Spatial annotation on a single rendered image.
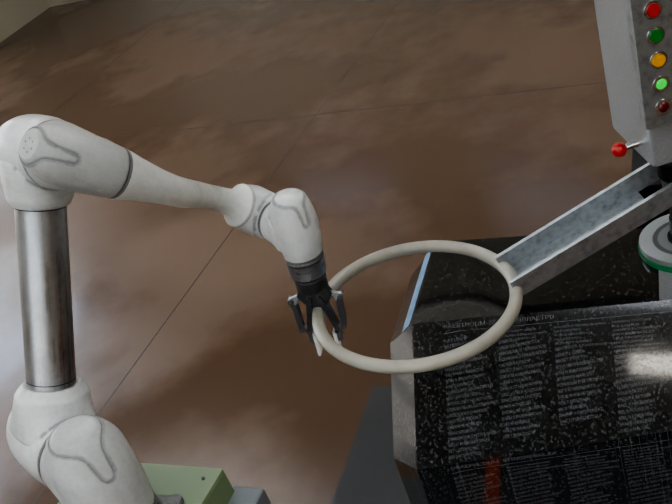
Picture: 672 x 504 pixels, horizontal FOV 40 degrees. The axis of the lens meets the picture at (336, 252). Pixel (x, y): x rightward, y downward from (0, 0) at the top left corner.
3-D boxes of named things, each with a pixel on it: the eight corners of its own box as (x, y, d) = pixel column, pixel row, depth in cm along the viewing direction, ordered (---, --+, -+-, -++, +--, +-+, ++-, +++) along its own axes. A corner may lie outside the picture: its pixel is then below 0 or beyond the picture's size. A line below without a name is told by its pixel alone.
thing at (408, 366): (488, 229, 236) (487, 219, 234) (554, 342, 194) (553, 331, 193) (302, 277, 235) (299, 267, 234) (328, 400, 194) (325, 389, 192)
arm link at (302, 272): (320, 261, 206) (325, 283, 209) (325, 239, 213) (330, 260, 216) (280, 266, 208) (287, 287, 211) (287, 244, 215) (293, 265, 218)
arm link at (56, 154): (139, 142, 171) (104, 134, 181) (50, 111, 158) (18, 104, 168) (118, 210, 171) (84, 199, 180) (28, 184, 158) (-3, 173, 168)
